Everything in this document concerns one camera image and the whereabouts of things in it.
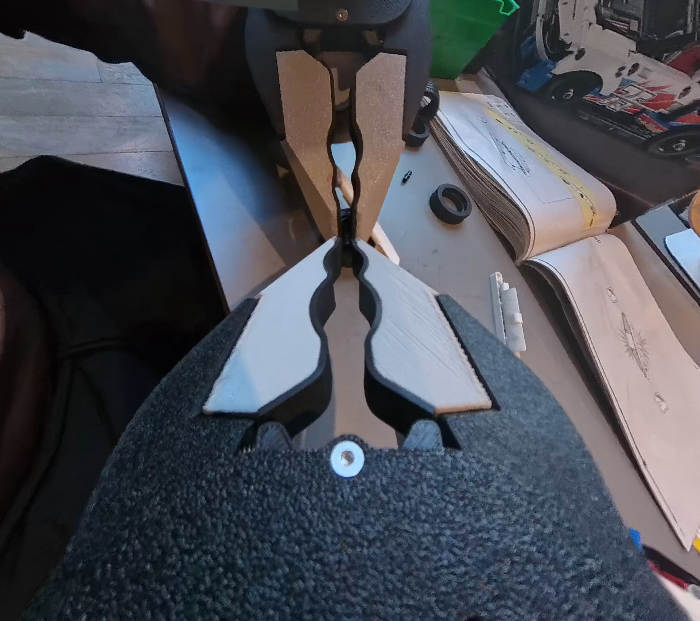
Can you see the grey desk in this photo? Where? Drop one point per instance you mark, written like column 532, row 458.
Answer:
column 437, row 260

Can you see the black toy tyre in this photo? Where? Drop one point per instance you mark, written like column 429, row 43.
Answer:
column 418, row 138
column 437, row 205
column 430, row 104

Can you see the small blue toy brick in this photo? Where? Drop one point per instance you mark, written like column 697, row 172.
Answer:
column 635, row 536

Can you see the toy race car box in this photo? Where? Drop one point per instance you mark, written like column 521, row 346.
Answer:
column 601, row 30

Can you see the thick open instruction booklet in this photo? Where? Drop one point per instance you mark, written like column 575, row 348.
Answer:
column 547, row 167

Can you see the white curved toy beam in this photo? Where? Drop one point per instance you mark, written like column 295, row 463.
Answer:
column 385, row 246

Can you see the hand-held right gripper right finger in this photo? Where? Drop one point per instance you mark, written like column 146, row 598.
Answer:
column 426, row 358

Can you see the green plastic bin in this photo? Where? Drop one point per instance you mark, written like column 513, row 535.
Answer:
column 454, row 14

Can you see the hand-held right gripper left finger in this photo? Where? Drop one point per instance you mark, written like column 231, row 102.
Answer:
column 262, row 358

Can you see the white hinged brick assembly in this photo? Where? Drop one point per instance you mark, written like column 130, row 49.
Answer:
column 506, row 309

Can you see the white flat device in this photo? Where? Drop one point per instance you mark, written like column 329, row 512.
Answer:
column 686, row 252

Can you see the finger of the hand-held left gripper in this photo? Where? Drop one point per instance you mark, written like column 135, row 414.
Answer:
column 303, row 107
column 383, row 112

